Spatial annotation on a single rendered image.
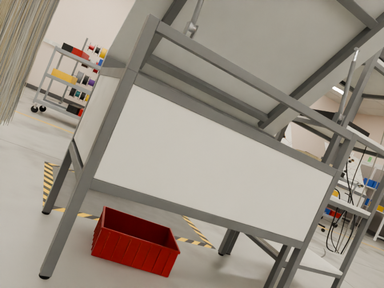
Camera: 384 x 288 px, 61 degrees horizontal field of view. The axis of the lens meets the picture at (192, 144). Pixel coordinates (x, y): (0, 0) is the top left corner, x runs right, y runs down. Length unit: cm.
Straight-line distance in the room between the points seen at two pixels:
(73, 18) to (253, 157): 789
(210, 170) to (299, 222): 59
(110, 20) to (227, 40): 739
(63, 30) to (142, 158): 785
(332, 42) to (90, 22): 759
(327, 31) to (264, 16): 33
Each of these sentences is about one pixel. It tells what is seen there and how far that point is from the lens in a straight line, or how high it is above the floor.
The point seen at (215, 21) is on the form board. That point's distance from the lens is 165.
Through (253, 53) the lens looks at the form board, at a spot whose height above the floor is 118.
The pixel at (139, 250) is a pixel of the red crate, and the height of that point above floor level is 9.
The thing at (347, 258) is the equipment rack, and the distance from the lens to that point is 242.
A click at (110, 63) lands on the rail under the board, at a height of 83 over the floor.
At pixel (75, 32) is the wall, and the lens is 892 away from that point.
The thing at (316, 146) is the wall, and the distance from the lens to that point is 1128.
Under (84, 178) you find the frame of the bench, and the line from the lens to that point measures 120.
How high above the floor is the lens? 70
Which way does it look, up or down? 3 degrees down
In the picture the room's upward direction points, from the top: 24 degrees clockwise
